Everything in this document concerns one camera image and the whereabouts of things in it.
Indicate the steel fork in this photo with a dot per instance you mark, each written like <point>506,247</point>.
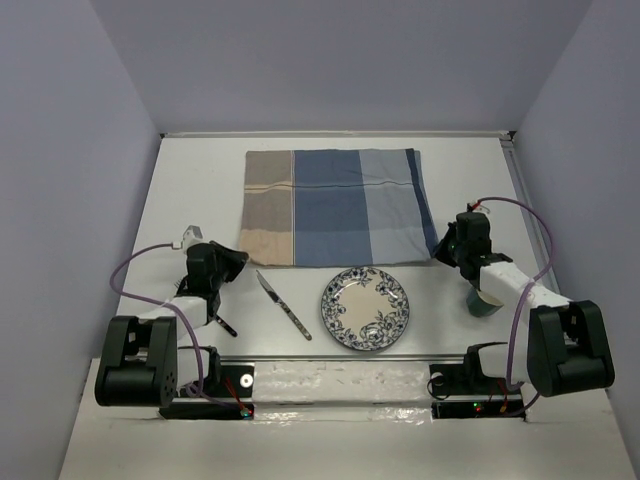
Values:
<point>182,287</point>

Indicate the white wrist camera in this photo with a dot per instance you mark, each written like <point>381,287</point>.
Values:
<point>191,236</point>
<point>477,207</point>

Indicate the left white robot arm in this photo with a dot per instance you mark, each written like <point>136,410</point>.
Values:
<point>146,360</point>

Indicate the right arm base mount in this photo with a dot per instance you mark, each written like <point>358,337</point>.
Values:
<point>462,391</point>

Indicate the blue beige checked cloth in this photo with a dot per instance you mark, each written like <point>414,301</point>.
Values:
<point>336,208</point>

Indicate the blue floral ceramic plate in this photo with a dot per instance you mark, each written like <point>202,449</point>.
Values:
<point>365,309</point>

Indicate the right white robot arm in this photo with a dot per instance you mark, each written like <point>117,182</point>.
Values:
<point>557,345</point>

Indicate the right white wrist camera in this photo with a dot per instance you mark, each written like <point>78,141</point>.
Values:
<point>477,207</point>

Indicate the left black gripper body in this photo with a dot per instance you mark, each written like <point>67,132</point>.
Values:
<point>214,280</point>

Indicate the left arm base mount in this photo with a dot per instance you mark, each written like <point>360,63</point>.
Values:
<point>230,399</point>

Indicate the dark green mug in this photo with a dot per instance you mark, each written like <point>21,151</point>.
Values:
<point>481,305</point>

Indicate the steel table knife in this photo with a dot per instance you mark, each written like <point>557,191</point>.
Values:
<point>276,299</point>

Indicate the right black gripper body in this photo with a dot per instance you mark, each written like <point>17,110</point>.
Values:
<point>461,250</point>

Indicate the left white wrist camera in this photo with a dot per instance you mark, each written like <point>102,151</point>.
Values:
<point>191,236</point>

